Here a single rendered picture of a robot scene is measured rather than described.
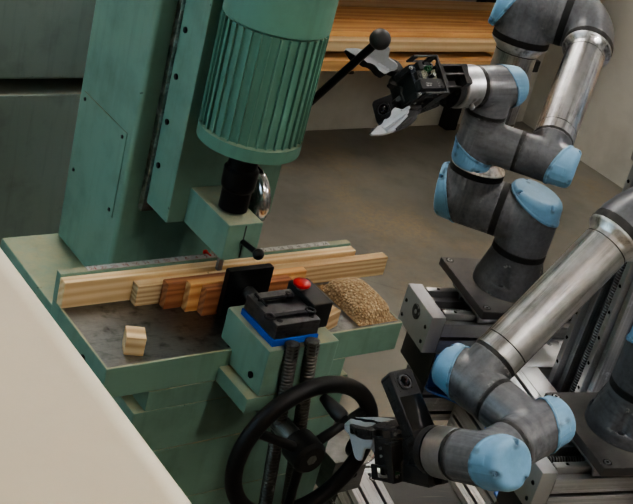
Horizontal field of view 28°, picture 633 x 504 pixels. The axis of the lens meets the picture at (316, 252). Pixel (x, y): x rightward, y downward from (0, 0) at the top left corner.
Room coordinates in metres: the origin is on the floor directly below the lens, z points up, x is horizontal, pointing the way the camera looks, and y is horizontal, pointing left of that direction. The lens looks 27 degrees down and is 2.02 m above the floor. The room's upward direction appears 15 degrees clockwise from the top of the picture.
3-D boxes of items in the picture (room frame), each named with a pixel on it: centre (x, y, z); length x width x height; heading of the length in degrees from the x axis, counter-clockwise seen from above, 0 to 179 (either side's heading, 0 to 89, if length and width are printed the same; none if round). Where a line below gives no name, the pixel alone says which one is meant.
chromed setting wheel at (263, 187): (2.10, 0.15, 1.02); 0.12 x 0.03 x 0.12; 41
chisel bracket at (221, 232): (1.94, 0.17, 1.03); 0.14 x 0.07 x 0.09; 41
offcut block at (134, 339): (1.68, 0.24, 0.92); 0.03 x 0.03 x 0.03; 18
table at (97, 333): (1.85, 0.08, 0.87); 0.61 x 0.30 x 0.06; 131
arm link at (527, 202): (2.43, -0.41, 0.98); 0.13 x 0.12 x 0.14; 80
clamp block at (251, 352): (1.78, 0.02, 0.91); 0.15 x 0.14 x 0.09; 131
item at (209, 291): (1.90, 0.10, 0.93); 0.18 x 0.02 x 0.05; 131
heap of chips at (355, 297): (2.03, -0.10, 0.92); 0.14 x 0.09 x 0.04; 41
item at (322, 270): (1.99, 0.07, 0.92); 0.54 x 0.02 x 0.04; 131
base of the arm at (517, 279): (2.43, -0.42, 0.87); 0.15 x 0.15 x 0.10
